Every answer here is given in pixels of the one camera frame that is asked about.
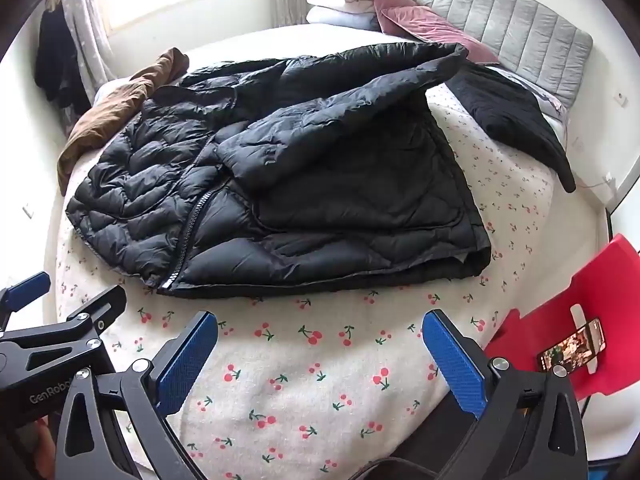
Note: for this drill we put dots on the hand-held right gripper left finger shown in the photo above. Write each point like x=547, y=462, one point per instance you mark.
x=185, y=360

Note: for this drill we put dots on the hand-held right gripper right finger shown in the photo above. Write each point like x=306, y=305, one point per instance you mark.
x=455, y=365

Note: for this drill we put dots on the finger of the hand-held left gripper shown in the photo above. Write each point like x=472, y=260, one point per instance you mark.
x=97, y=306
x=27, y=286

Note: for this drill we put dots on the black puffer jacket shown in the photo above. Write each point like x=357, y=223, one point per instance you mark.
x=325, y=185

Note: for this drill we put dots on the dark hanging clothes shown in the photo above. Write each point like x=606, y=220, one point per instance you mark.
x=57, y=60

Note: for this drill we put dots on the cherry print bed sheet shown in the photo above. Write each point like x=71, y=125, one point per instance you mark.
x=300, y=385

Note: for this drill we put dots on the smartphone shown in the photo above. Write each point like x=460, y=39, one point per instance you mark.
x=572, y=342

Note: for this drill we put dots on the red plastic chair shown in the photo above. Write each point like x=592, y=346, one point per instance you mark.
x=615, y=280

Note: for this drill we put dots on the brown garment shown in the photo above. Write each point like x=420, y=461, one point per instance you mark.
x=115, y=110

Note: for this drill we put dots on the black quilted garment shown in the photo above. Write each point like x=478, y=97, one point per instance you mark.
x=505, y=110

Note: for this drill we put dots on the patterned grey curtain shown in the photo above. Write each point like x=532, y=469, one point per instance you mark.
x=87, y=25

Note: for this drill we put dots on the large pink pillow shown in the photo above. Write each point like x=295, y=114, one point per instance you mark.
x=430, y=27

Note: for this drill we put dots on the grey padded headboard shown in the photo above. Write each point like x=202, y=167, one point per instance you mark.
x=500, y=20

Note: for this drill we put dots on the white folded bedding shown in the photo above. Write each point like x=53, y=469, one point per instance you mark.
x=335, y=10

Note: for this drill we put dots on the white wall socket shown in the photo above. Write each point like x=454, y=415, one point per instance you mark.
x=622, y=98

